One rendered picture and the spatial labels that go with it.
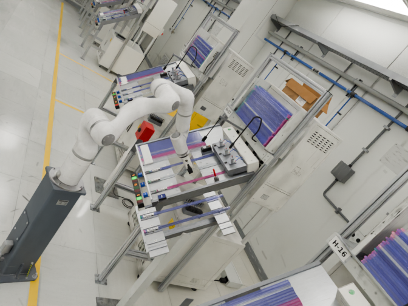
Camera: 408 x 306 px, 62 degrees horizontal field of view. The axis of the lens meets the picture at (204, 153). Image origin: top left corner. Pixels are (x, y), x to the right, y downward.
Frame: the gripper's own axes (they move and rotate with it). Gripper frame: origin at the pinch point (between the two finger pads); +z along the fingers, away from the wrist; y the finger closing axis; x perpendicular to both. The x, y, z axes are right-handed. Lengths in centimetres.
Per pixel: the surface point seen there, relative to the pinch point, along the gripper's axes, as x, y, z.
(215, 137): -29.7, 31.9, 6.6
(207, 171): -10.7, -5.2, 3.1
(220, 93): -64, 124, 26
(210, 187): -7.4, -21.0, 3.3
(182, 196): 11.5, -21.1, 0.2
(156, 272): 43, -53, 18
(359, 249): -52, -108, -11
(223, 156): -25.3, -1.8, -0.4
